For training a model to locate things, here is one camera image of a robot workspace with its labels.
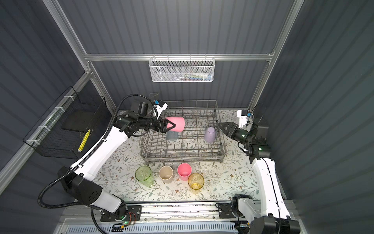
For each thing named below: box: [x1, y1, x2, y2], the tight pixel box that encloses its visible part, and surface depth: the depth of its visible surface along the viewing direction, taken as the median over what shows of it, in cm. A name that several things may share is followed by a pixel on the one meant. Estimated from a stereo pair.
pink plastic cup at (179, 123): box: [165, 116, 186, 133], surface depth 76 cm
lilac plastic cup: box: [204, 126, 217, 143], surface depth 92 cm
